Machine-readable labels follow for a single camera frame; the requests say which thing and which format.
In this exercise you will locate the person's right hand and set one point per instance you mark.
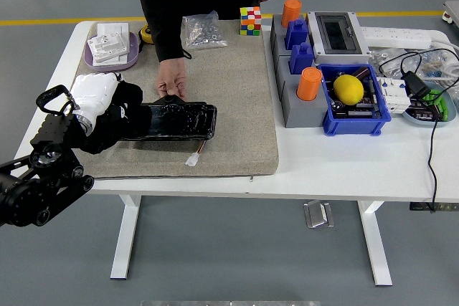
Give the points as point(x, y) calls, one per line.
point(172, 76)

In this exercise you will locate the grey electrical distribution box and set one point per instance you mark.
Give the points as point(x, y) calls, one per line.
point(337, 33)

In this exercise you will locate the grey-brown mat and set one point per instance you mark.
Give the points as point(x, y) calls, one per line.
point(233, 105)

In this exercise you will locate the black glossy panel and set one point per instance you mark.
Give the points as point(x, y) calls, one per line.
point(179, 123)

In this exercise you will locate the clear bag of blue parts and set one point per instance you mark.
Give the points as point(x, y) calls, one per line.
point(434, 62)

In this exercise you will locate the black power adapter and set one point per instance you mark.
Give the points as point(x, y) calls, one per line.
point(416, 85)

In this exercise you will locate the green plastic part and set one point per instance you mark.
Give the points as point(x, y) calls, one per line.
point(435, 96)

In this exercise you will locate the white circuit breaker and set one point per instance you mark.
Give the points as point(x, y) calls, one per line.
point(392, 98)

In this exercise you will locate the person's right forearm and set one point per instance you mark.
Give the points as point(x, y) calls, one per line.
point(168, 41)

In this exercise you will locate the blue plastic bin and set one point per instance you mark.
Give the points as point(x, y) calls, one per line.
point(351, 127)

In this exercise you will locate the dark circuit board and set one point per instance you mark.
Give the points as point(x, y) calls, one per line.
point(423, 112)
point(358, 110)

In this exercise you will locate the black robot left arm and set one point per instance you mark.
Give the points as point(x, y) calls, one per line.
point(21, 195)

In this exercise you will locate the blue block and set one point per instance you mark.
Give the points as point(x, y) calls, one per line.
point(301, 58)
point(297, 35)

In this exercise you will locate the yellow tape measure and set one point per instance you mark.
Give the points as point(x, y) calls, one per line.
point(145, 33)

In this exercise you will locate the colourful puzzle cube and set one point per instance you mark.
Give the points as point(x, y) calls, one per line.
point(250, 21)

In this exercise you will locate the white power strip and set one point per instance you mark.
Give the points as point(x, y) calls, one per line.
point(394, 35)

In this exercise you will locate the yellow lemon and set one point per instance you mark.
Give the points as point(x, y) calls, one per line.
point(348, 89)

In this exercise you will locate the clear bag of white parts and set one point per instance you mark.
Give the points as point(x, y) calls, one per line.
point(380, 58)

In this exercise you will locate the grey base block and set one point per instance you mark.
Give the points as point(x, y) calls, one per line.
point(301, 114)
point(278, 37)

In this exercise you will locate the silver metal bracket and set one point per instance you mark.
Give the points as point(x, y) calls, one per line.
point(317, 214)

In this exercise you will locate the white cart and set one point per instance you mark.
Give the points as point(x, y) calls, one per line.
point(452, 10)

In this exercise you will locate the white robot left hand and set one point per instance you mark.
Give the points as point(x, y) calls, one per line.
point(93, 92)

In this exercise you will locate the clear bag of screws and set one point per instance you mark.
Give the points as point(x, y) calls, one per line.
point(202, 32)

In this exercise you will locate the black rag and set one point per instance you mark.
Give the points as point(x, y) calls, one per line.
point(107, 134)

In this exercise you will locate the black table control box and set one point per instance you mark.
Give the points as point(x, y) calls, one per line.
point(419, 207)

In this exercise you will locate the orange cylinder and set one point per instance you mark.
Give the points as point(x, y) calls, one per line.
point(291, 12)
point(309, 84)

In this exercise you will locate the purple tray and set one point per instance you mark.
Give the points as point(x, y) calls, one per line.
point(132, 53)

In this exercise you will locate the light blue tray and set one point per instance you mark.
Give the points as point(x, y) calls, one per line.
point(423, 122)

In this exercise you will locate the white switch plate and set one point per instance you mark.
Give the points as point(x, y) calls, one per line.
point(107, 59)
point(107, 46)
point(113, 28)

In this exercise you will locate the brown capacitor cylinder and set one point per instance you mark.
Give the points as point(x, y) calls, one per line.
point(363, 72)

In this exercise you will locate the white table leg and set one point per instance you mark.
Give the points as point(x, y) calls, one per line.
point(376, 245)
point(125, 238)

